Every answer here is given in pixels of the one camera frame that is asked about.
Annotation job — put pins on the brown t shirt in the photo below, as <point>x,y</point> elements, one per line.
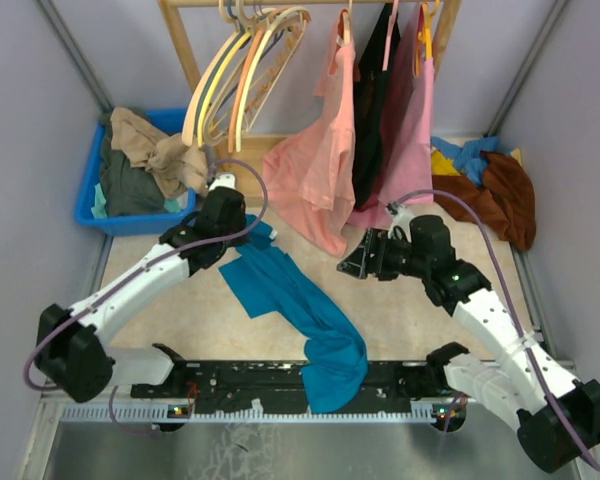
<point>505,201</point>

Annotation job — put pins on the orange plastic hanger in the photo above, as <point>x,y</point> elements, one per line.
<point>242,75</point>

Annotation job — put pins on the yellow cloth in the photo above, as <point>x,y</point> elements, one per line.
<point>443,166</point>

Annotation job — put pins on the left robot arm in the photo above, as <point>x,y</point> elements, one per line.
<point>73,344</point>

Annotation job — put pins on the beige hanger with shirt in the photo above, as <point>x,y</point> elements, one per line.
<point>345,35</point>

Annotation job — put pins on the beige t shirt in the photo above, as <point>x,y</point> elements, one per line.
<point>174,166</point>

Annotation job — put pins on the black t shirt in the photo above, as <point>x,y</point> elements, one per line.
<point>370,92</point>

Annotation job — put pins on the light blue cloth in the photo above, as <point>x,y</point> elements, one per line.
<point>467,159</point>

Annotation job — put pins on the yellow hanger with shirt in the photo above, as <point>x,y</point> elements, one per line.
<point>423,45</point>

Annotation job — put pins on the blue plastic bin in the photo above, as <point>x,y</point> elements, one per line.
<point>123,225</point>

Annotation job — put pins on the dark grey t shirt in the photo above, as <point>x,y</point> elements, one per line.
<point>128,191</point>

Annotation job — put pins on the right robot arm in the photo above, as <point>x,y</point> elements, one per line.
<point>555,415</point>

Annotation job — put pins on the wooden clothes rack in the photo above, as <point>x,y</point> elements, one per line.
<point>445,13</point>

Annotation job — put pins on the pink hanger with shirt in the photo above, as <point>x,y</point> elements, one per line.
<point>389,34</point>

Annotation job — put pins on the teal blue t shirt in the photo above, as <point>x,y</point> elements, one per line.
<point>265,279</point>

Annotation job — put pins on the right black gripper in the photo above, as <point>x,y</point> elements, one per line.
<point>360,263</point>

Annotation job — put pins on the cream plastic hanger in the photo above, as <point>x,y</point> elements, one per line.
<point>205,85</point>

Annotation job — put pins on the mint green cloth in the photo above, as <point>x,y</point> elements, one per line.
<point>98,210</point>

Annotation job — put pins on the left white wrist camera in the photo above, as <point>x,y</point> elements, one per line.
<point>224,180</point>

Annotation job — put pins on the salmon pink t shirt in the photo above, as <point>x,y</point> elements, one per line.
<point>309,175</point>

